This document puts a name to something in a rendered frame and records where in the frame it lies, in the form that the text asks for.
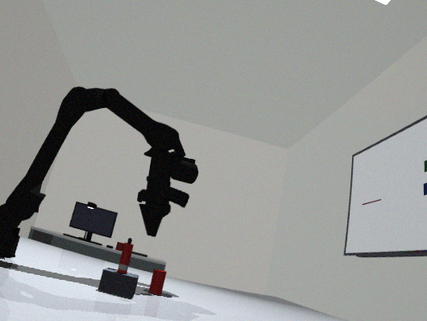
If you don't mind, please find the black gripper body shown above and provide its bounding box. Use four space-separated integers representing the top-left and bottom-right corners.
137 173 171 213

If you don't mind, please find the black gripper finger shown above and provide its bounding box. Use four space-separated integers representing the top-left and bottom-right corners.
151 211 169 236
139 204 165 236

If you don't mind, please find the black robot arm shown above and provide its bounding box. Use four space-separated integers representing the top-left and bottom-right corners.
0 86 198 258

